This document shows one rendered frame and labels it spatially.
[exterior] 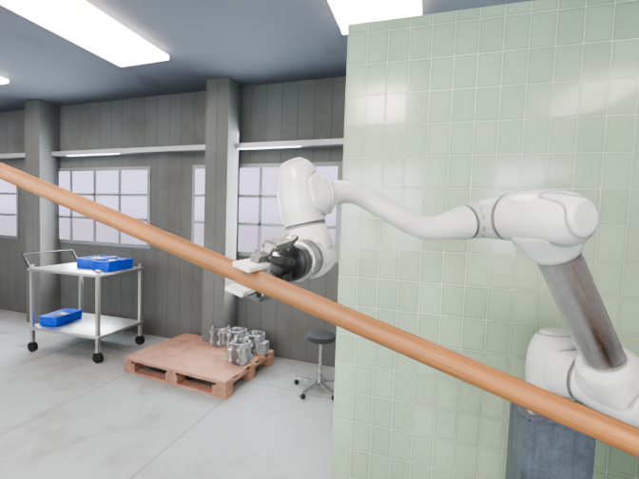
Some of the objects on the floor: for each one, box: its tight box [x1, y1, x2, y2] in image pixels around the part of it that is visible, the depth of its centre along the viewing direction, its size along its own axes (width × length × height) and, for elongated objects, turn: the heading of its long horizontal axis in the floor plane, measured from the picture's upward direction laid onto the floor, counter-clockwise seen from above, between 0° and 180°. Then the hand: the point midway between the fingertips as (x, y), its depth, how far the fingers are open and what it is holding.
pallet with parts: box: [124, 325, 274, 400], centre depth 362 cm, size 132×94×37 cm
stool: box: [294, 331, 337, 401], centre depth 324 cm, size 48×50×54 cm
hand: (248, 276), depth 51 cm, fingers closed on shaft, 3 cm apart
